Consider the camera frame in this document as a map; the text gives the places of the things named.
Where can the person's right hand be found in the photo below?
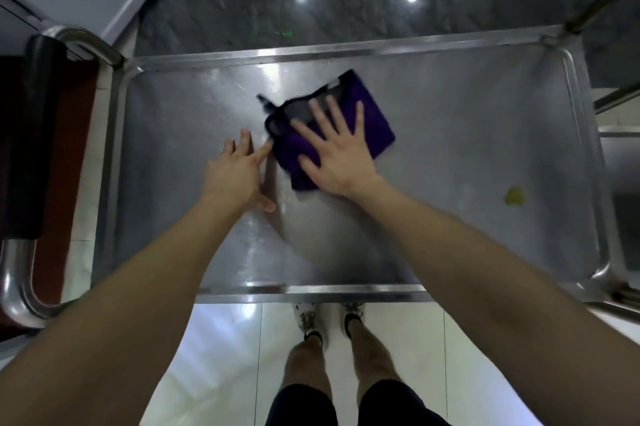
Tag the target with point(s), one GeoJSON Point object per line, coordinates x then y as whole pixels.
{"type": "Point", "coordinates": [342, 160]}

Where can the person's left hand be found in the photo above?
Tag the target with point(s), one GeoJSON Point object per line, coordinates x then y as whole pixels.
{"type": "Point", "coordinates": [232, 175]}

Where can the person's left middle finger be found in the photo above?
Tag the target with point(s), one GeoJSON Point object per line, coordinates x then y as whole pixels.
{"type": "Point", "coordinates": [246, 140]}

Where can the person's right thumb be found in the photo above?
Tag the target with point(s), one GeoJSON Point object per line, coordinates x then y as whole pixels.
{"type": "Point", "coordinates": [310, 169]}

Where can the person's left thumb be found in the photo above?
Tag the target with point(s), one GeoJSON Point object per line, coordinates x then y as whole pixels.
{"type": "Point", "coordinates": [267, 204]}

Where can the person's right middle finger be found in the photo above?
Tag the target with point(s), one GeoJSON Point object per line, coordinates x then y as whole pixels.
{"type": "Point", "coordinates": [320, 118]}

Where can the person's right little finger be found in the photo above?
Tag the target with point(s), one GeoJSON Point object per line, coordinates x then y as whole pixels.
{"type": "Point", "coordinates": [359, 118]}

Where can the purple cleaning cloth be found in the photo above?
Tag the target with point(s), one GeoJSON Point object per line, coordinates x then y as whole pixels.
{"type": "Point", "coordinates": [367, 125]}

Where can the person's right forearm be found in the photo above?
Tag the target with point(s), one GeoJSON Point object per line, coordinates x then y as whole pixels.
{"type": "Point", "coordinates": [500, 300]}

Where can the person's left forearm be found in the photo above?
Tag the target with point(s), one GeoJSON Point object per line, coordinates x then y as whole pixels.
{"type": "Point", "coordinates": [125, 320]}

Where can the stainless steel cart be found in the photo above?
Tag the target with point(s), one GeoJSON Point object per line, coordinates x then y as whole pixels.
{"type": "Point", "coordinates": [475, 140]}

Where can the person's left white shoe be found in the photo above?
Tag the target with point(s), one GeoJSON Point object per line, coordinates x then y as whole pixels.
{"type": "Point", "coordinates": [306, 318]}

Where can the person's left leg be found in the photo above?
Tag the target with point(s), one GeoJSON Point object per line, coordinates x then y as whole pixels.
{"type": "Point", "coordinates": [307, 363]}

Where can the person's leg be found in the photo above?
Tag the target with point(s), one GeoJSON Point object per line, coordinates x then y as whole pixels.
{"type": "Point", "coordinates": [307, 363]}
{"type": "Point", "coordinates": [372, 355]}

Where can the yellow food scrap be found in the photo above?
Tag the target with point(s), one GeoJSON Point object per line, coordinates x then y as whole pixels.
{"type": "Point", "coordinates": [514, 196]}

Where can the dark red door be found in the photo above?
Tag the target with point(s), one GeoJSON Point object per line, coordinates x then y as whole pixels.
{"type": "Point", "coordinates": [70, 140]}

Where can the person's right leg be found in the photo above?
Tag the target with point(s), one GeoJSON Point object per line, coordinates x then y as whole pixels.
{"type": "Point", "coordinates": [372, 355]}

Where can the black shorts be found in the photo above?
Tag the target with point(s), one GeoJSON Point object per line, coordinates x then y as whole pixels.
{"type": "Point", "coordinates": [390, 405]}

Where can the stainless steel rack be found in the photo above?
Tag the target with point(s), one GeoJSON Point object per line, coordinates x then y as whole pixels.
{"type": "Point", "coordinates": [617, 130]}

